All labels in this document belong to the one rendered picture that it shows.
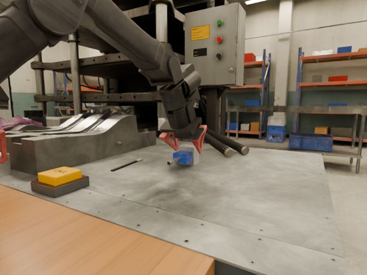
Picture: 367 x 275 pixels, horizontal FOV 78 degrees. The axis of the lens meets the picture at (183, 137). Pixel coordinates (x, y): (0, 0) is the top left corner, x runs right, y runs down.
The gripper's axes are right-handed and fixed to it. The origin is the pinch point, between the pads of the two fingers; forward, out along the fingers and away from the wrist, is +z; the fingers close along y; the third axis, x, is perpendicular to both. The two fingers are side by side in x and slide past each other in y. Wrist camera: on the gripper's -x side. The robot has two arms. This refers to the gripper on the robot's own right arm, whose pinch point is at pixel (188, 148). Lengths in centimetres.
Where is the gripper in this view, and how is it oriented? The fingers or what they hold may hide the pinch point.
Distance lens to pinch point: 66.7
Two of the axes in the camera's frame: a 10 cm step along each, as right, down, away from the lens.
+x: -4.1, 6.1, -6.8
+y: -8.8, -0.7, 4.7
